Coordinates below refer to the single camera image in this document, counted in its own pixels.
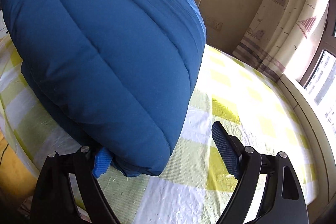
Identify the yellow cartoon bed sheet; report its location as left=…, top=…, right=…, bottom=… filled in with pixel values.
left=0, top=132, right=37, bottom=209

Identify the patterned cream curtain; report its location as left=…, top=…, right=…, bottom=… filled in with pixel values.
left=233, top=0, right=329, bottom=82

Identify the dark framed window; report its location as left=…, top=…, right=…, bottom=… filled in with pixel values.
left=299, top=0, right=336, bottom=135

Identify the yellow checkered bed quilt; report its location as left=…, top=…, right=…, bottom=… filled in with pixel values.
left=1, top=36, right=318, bottom=223

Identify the wall power socket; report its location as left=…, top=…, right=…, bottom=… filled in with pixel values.
left=205, top=17, right=223, bottom=31

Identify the blue puffer down jacket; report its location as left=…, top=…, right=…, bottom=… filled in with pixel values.
left=1, top=0, right=206, bottom=176

